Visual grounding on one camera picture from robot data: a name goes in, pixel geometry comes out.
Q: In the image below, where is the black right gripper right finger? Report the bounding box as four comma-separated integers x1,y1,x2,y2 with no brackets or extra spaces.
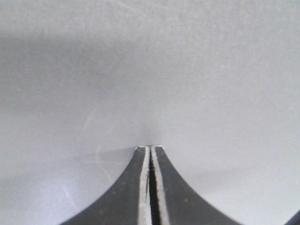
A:
150,145,239,225

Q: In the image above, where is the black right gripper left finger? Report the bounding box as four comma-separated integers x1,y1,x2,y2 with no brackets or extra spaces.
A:
63,146,150,225

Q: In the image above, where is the fridge door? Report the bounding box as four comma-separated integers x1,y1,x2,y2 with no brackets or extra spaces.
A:
0,0,300,225

